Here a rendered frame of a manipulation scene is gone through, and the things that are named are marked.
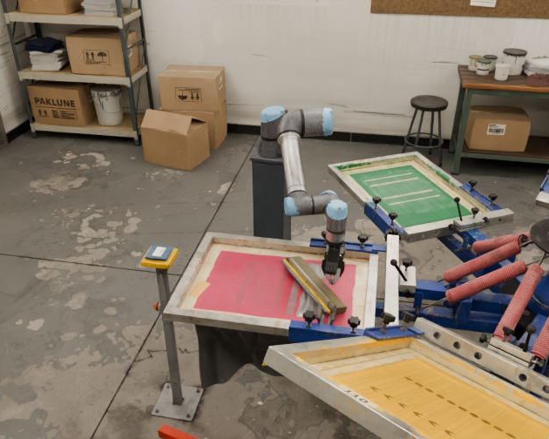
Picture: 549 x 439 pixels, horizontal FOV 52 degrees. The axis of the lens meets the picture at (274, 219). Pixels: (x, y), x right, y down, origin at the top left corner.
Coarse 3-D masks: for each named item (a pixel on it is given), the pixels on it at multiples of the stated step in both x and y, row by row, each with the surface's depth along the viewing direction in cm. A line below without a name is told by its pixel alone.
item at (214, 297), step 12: (216, 288) 232; (228, 288) 232; (288, 288) 232; (300, 288) 232; (204, 300) 226; (216, 300) 226; (288, 300) 226; (348, 300) 226; (240, 312) 219; (252, 312) 219; (264, 312) 219; (276, 312) 219; (288, 312) 219; (348, 312) 219; (336, 324) 213; (348, 324) 213
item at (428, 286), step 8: (416, 280) 222; (424, 280) 222; (416, 288) 218; (424, 288) 218; (432, 288) 218; (440, 288) 218; (400, 296) 222; (424, 296) 219; (432, 296) 219; (440, 296) 218
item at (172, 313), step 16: (208, 240) 256; (224, 240) 259; (240, 240) 257; (256, 240) 256; (272, 240) 256; (288, 240) 256; (352, 256) 250; (368, 256) 249; (192, 272) 236; (368, 272) 238; (176, 288) 226; (368, 288) 226; (176, 304) 218; (368, 304) 218; (176, 320) 214; (192, 320) 213; (208, 320) 211; (224, 320) 210; (240, 320) 210; (256, 320) 210; (272, 320) 210; (368, 320) 210
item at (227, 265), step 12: (228, 252) 255; (216, 264) 246; (228, 264) 246; (240, 264) 246; (216, 276) 239; (228, 276) 239; (288, 276) 239; (324, 276) 239; (348, 276) 239; (336, 288) 232; (348, 288) 232
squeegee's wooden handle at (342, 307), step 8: (296, 256) 246; (304, 264) 241; (304, 272) 235; (312, 272) 236; (312, 280) 230; (320, 280) 231; (320, 288) 225; (328, 288) 227; (328, 296) 221; (336, 296) 223; (328, 304) 216; (336, 304) 217; (344, 304) 219; (336, 312) 216; (344, 312) 218
